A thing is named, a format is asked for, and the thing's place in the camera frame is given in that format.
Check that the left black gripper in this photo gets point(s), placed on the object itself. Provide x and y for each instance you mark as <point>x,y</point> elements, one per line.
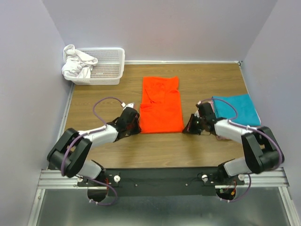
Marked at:
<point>138,129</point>

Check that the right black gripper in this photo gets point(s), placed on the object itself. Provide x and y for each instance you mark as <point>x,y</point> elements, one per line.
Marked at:
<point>189,127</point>

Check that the orange t shirt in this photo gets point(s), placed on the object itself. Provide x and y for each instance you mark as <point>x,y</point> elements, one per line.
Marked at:
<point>160,108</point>

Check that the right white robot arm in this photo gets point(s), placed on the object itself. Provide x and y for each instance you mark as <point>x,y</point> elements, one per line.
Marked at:
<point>261,150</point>

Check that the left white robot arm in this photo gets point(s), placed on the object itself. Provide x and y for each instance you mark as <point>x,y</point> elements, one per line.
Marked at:
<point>70,152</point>

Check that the pink folded t shirt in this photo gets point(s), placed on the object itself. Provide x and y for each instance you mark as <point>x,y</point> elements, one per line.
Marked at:
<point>220,138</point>

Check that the white plastic basket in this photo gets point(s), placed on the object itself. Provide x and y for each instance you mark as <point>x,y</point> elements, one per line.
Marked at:
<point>109,68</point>

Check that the teal folded t shirt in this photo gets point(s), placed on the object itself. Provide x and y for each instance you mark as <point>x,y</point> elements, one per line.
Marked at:
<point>239,109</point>

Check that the white t shirt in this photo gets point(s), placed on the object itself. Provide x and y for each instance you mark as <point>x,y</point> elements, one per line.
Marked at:
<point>77,64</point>

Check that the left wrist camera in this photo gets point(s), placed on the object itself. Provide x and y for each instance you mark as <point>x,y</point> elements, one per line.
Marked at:
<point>124,105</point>

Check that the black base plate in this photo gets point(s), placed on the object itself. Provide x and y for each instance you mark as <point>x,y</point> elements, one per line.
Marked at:
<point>166,181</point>

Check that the aluminium frame rail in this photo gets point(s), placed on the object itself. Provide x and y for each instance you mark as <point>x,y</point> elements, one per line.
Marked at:
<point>52,179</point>

